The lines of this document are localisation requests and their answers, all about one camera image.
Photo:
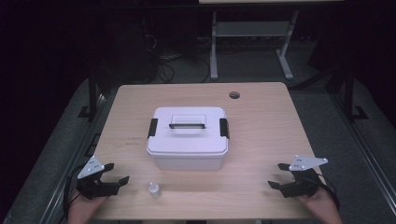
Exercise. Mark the black frame post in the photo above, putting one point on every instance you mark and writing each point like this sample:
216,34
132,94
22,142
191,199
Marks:
348,96
92,96

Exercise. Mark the aluminium floor rail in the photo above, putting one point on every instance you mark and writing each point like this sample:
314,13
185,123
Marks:
364,146
74,155

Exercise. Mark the white storage box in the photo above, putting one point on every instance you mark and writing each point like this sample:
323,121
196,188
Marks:
190,162

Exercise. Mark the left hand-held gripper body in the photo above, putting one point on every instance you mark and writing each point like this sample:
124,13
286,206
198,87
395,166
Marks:
93,186

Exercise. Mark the person's right hand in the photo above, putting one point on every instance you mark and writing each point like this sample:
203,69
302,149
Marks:
323,208

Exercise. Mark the white storage box lid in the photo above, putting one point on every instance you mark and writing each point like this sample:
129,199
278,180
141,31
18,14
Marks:
186,137

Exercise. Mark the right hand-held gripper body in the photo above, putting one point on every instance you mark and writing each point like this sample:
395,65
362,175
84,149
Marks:
303,183

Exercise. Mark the person's left hand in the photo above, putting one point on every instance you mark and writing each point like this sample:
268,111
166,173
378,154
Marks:
82,208

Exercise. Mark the small clear bottle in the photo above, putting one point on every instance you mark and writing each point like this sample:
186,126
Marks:
154,190

